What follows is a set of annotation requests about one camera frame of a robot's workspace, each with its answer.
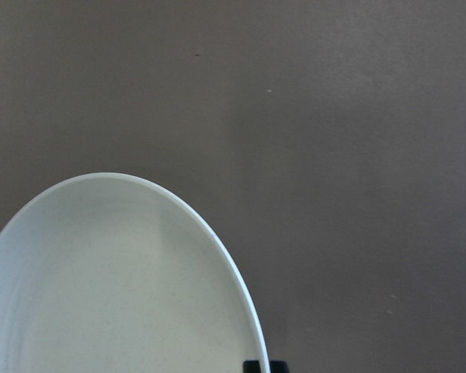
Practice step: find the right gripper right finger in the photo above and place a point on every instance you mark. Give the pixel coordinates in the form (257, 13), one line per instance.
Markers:
(278, 366)

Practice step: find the cream round plate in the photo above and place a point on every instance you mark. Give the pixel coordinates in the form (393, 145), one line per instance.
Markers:
(108, 272)

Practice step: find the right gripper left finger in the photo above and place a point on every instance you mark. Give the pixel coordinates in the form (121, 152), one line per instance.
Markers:
(251, 367)

